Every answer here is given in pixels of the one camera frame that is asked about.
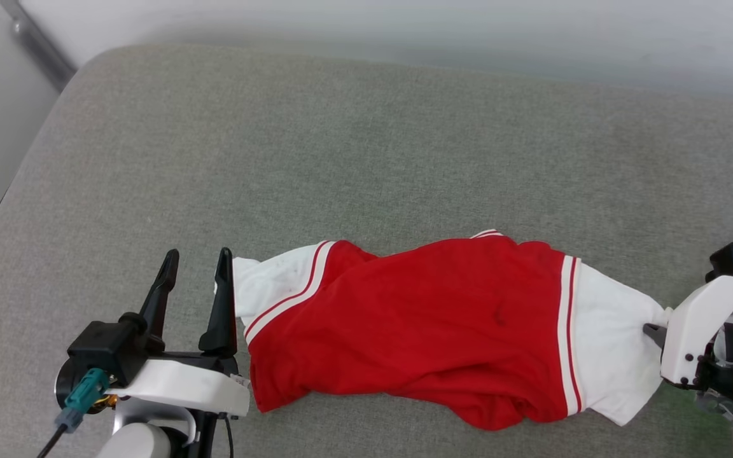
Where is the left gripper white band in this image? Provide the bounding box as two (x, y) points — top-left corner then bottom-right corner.
(112, 247), (251, 458)

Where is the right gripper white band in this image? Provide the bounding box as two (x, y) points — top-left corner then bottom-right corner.
(643, 277), (733, 424)

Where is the red and white shirt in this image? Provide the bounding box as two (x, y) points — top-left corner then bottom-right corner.
(232, 229), (674, 432)

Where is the grey fabric sofa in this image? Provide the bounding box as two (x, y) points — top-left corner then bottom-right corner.
(0, 43), (733, 458)

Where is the left camera black cable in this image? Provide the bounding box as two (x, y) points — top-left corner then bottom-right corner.
(36, 422), (69, 458)

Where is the dark grey wall skirting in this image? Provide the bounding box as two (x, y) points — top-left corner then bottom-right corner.
(0, 0), (78, 94)

